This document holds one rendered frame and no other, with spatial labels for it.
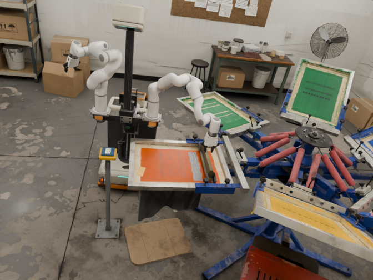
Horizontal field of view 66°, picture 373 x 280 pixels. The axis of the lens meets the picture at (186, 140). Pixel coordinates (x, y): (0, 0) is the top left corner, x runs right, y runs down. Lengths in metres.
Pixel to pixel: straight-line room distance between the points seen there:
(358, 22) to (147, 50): 4.22
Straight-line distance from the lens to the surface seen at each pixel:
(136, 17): 2.12
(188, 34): 5.83
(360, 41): 7.27
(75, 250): 2.98
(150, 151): 2.44
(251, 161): 2.43
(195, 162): 2.39
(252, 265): 1.68
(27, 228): 3.23
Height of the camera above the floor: 2.43
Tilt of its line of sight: 34 degrees down
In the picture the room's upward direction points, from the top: 10 degrees clockwise
